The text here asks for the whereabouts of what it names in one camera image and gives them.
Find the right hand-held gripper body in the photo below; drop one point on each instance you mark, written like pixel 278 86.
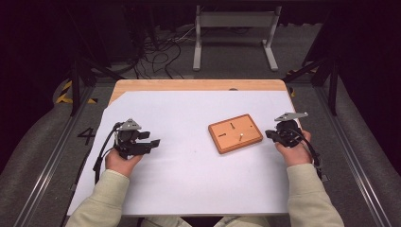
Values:
pixel 289 132

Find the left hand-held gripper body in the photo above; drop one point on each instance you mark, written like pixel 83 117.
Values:
pixel 127 136

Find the person's right hand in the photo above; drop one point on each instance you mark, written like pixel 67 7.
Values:
pixel 295 155

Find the person's left hand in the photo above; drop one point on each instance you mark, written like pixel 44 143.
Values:
pixel 121 163

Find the silver screw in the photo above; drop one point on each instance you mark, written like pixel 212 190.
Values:
pixel 240 137

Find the orange wooden tray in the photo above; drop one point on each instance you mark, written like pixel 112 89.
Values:
pixel 235 133

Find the black screw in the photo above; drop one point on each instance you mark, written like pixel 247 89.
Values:
pixel 222 135
pixel 232 125

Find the yellow black hazard tape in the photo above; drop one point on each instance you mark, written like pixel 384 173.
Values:
pixel 64 94
pixel 293 92

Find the white table sheet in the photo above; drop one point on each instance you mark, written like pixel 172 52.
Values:
pixel 183 176

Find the wooden table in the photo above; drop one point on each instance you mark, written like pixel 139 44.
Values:
pixel 195 84

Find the person's legs light pants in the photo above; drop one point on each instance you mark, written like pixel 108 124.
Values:
pixel 239 222

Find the grey metal stand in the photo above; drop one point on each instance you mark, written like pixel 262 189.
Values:
pixel 236 19

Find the black frame stand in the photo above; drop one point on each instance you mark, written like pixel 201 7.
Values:
pixel 332 85
pixel 75 85

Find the grey metal floor rail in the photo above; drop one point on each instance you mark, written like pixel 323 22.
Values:
pixel 47 170
pixel 353 157

